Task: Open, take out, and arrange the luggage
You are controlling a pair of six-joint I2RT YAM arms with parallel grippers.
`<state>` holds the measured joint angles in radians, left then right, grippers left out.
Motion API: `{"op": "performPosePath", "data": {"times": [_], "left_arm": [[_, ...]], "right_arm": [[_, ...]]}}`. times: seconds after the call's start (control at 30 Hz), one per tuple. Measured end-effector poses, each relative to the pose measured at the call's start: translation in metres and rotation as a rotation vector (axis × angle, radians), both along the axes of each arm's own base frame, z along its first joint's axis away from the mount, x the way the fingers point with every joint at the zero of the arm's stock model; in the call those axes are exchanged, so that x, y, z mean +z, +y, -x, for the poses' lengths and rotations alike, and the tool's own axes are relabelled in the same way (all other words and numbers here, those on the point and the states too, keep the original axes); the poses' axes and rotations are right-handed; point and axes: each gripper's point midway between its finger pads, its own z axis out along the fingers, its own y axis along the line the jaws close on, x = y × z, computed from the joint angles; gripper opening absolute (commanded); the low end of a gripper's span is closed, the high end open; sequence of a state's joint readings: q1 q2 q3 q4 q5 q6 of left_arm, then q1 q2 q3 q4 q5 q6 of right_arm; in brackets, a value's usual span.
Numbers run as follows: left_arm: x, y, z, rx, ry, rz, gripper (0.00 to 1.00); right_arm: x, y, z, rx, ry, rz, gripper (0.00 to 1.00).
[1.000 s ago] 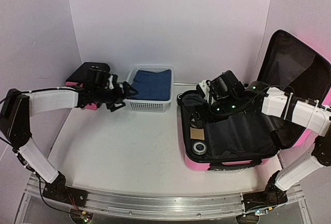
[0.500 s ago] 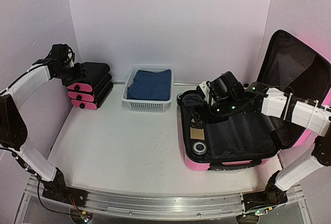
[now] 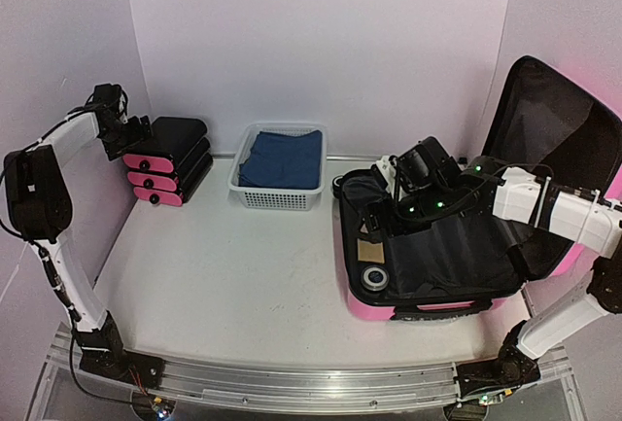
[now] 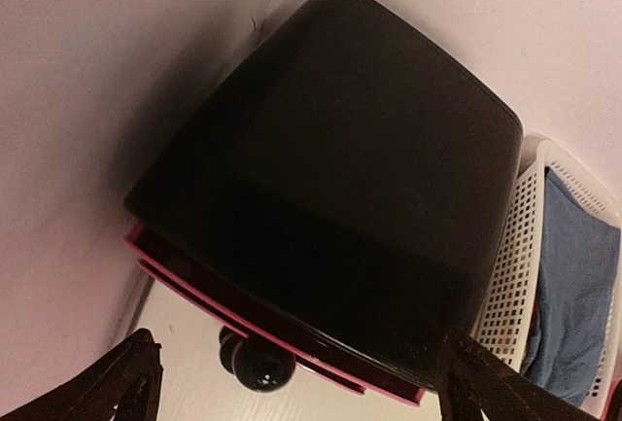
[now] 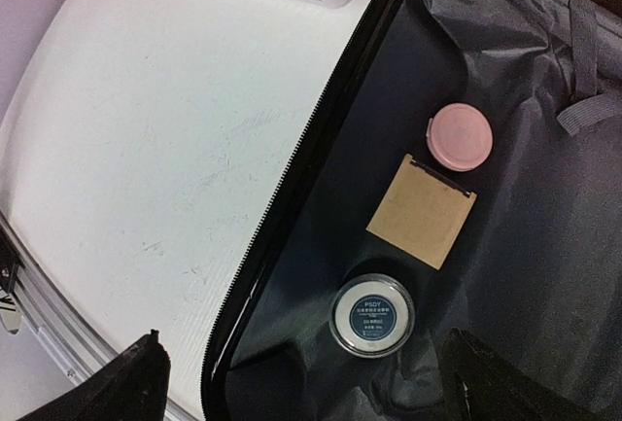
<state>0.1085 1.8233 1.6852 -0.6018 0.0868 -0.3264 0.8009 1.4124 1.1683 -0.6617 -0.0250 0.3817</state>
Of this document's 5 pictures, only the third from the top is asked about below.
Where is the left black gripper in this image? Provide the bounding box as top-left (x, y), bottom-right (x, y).
top-left (100, 114), bottom-right (156, 160)

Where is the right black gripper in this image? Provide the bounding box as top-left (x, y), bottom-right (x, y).
top-left (355, 184), bottom-right (453, 245)

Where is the black pink drawer organizer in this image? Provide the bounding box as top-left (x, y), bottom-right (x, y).
top-left (122, 117), bottom-right (214, 207)

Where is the pink hard-shell suitcase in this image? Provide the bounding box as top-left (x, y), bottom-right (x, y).
top-left (332, 56), bottom-right (621, 321)

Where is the white plastic mesh basket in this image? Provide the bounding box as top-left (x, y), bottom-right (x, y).
top-left (227, 123), bottom-right (328, 211)

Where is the blue item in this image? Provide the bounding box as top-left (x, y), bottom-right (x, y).
top-left (238, 130), bottom-right (323, 190)

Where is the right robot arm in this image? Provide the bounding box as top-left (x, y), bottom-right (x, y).
top-left (333, 138), bottom-right (621, 400)

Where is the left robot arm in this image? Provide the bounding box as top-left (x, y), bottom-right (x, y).
top-left (1, 84), bottom-right (164, 388)

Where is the round black tin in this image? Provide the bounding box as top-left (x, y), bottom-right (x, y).
top-left (361, 265), bottom-right (390, 293)

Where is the small green circuit board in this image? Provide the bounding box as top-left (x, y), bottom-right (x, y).
top-left (150, 397), bottom-right (174, 420)

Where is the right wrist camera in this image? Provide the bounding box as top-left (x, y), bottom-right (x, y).
top-left (371, 156), bottom-right (403, 196)

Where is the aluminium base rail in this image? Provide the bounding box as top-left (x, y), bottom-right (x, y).
top-left (25, 325), bottom-right (587, 420)

